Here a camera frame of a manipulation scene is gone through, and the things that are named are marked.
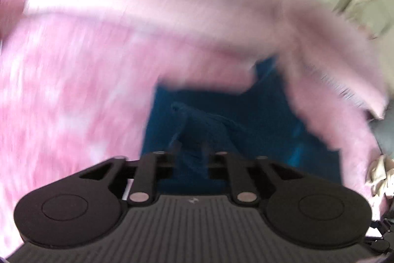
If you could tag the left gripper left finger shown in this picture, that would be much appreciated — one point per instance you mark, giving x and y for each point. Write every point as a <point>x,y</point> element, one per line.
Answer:
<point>148,171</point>

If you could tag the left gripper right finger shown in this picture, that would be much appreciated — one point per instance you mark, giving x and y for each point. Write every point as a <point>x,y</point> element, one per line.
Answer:
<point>228,175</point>

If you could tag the blue knit sweater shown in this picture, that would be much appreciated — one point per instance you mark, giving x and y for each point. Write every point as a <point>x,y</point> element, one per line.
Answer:
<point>258,122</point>

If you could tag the beige crumpled garment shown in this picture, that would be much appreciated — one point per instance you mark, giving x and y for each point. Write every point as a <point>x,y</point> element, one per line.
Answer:
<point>380,176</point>

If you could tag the pink floral bed blanket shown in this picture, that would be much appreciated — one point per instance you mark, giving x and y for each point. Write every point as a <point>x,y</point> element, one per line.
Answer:
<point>77,91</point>

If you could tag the grey blue cushion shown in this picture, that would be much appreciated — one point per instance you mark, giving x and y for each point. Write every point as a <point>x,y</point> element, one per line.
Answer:
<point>383,131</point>

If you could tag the pink pillow near cushion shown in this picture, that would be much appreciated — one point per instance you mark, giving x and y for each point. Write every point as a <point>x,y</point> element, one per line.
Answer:
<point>329,65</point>

